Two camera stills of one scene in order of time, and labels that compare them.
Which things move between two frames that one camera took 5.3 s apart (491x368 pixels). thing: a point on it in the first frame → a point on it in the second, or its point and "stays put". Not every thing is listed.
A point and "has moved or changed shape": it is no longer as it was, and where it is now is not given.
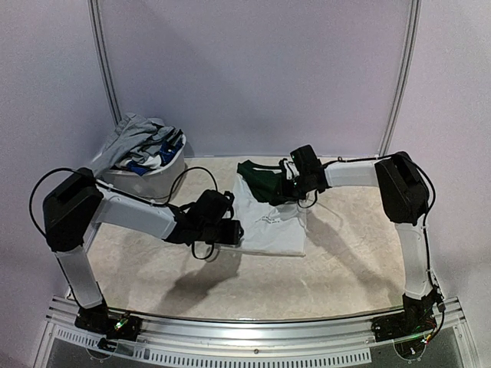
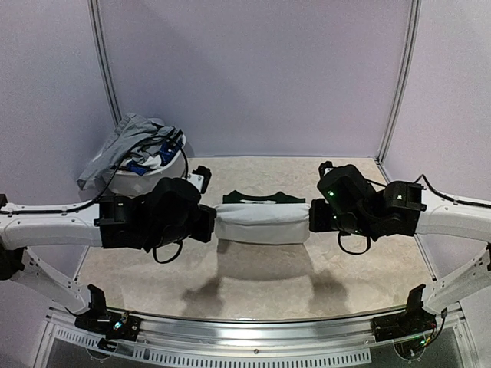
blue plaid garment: x=169 y=150 stays put
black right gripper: x=290 y=185 → x=317 y=216
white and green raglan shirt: x=278 y=229 has moved or changed shape
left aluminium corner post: x=96 y=25 stays put
